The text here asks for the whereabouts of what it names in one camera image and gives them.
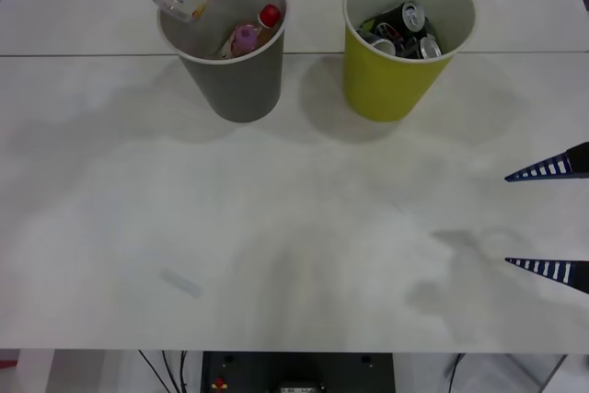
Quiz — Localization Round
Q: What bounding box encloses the grey plastic bin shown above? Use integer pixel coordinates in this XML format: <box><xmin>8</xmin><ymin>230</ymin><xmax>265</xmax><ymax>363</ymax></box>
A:
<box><xmin>156</xmin><ymin>0</ymin><xmax>287</xmax><ymax>124</ymax></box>

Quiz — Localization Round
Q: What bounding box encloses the small bottle with pink cap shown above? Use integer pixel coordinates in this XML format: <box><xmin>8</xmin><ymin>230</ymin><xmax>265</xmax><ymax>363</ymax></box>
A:
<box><xmin>215</xmin><ymin>23</ymin><xmax>261</xmax><ymax>61</ymax></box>

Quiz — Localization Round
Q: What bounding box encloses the yellow-green plastic bin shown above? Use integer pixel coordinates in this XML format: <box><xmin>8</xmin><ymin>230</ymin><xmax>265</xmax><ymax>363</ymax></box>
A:
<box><xmin>341</xmin><ymin>0</ymin><xmax>477</xmax><ymax>124</ymax></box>

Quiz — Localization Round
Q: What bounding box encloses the black and red can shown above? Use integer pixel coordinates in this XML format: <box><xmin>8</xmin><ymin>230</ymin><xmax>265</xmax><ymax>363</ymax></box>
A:
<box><xmin>375</xmin><ymin>19</ymin><xmax>407</xmax><ymax>45</ymax></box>

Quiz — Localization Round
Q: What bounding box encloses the black cable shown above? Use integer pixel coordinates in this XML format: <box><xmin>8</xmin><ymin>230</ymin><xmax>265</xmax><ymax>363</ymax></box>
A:
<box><xmin>446</xmin><ymin>353</ymin><xmax>463</xmax><ymax>393</ymax></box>
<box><xmin>180</xmin><ymin>350</ymin><xmax>191</xmax><ymax>393</ymax></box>
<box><xmin>160</xmin><ymin>350</ymin><xmax>181</xmax><ymax>393</ymax></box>
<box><xmin>137</xmin><ymin>349</ymin><xmax>167</xmax><ymax>393</ymax></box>

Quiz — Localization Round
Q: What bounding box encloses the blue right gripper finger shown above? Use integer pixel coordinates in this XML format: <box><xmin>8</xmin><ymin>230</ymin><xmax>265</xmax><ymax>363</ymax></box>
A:
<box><xmin>504</xmin><ymin>142</ymin><xmax>589</xmax><ymax>183</ymax></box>
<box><xmin>504</xmin><ymin>257</ymin><xmax>589</xmax><ymax>295</ymax></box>

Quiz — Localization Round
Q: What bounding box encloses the small bottle with red cap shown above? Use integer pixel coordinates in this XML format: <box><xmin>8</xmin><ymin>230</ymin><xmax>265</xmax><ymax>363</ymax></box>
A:
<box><xmin>251</xmin><ymin>3</ymin><xmax>283</xmax><ymax>50</ymax></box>

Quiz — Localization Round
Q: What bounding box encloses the black can with silver top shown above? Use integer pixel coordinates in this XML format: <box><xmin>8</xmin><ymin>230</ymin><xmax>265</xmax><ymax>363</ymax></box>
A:
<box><xmin>376</xmin><ymin>0</ymin><xmax>427</xmax><ymax>36</ymax></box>

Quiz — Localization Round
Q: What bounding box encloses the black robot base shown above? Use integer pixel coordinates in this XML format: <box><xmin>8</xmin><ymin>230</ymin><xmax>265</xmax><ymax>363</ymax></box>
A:
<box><xmin>202</xmin><ymin>351</ymin><xmax>397</xmax><ymax>393</ymax></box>

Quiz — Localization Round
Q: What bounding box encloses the silver-topped can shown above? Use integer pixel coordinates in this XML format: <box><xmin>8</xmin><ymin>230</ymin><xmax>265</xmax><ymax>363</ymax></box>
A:
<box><xmin>367</xmin><ymin>36</ymin><xmax>398</xmax><ymax>56</ymax></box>
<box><xmin>417</xmin><ymin>35</ymin><xmax>444</xmax><ymax>60</ymax></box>

